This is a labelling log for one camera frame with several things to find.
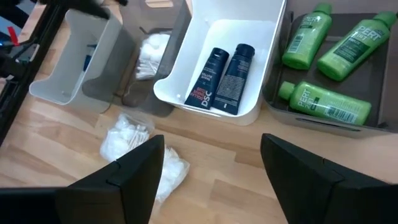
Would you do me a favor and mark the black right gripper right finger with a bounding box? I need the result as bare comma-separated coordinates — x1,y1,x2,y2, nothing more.
260,133,398,224

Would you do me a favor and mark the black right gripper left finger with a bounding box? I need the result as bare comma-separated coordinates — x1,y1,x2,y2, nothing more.
55,134,165,224

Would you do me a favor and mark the green shampoo bottle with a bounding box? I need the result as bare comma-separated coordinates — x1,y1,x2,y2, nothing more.
281,2,333,71
277,80,373,126
317,11,398,82

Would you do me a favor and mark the dark blue razor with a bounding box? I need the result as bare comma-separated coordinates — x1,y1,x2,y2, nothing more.
79,43,99,82

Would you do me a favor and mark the clear bag of cotton swabs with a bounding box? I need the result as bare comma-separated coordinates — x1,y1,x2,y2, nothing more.
135,32,171,81
99,112,155,163
154,144,191,205

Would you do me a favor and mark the brown translucent plastic bin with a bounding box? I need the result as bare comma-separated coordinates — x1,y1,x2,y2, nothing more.
262,11,398,139
82,0,192,118

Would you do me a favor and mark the light grey plastic bin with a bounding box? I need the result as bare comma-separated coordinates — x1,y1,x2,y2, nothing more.
29,8,136,108

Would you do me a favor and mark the white plastic bin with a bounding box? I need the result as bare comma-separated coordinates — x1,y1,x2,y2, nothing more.
153,0,287,127

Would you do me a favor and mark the black metal rig frame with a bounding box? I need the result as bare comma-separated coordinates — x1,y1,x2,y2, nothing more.
0,0,63,147

